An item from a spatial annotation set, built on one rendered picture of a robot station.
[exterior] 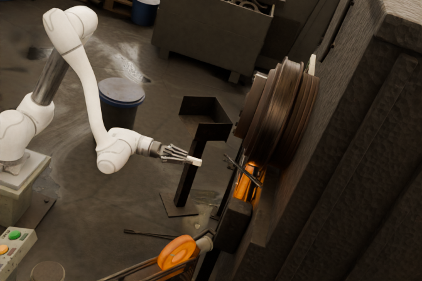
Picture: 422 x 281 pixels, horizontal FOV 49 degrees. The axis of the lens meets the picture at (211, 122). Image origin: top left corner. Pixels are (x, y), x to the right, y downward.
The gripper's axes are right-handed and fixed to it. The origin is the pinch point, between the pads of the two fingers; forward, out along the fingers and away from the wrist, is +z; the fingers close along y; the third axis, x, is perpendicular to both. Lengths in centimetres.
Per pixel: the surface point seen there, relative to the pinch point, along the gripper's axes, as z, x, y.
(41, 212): -77, -66, -2
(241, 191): 24.4, -2.9, 7.3
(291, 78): 30, 55, 8
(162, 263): 5, -4, 57
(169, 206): -16, -73, -45
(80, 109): -107, -66, -107
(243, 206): 26.7, 2.9, 23.2
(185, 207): -6, -74, -49
